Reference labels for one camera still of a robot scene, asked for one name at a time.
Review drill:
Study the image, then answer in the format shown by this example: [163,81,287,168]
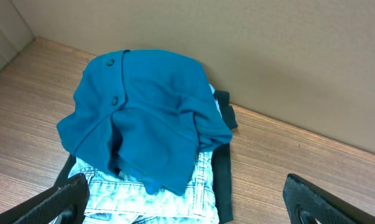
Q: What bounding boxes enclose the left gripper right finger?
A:
[283,174,375,224]

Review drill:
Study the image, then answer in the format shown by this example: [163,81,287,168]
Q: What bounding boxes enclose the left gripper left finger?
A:
[0,174,90,224]

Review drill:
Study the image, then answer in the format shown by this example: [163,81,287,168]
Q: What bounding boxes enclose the blue shirt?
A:
[57,50,232,195]

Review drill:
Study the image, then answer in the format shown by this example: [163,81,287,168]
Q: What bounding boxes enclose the light blue folded jeans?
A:
[67,83,222,224]

